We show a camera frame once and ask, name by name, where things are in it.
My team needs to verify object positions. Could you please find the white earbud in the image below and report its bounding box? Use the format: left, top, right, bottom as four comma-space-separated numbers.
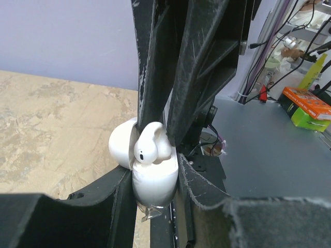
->
134, 121, 172, 164

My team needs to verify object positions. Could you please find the orange and green box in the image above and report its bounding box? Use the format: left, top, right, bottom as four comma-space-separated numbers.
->
278, 87, 330, 132

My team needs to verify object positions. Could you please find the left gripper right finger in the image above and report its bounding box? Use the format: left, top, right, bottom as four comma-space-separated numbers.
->
150, 154, 330, 247

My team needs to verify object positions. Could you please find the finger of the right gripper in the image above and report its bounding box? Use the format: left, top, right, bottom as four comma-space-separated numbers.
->
167, 1, 248, 146
131, 1, 188, 133

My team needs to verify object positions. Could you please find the white earbud charging case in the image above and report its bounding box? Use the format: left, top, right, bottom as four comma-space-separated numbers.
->
108, 117, 178, 207

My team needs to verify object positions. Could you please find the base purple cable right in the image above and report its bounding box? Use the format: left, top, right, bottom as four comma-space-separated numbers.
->
201, 123, 229, 157

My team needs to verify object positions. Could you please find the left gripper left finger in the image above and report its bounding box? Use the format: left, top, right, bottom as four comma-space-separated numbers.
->
1, 166, 137, 247

